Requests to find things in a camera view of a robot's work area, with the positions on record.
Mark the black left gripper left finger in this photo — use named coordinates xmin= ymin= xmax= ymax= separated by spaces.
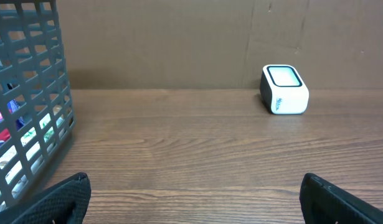
xmin=0 ymin=172 xmax=92 ymax=224

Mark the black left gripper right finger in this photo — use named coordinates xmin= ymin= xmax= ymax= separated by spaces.
xmin=300 ymin=173 xmax=383 ymax=224

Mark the white barcode scanner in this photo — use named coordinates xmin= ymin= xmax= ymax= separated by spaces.
xmin=260 ymin=64 xmax=310 ymax=115

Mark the dark grey plastic basket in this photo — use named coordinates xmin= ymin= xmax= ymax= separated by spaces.
xmin=0 ymin=0 xmax=75 ymax=212

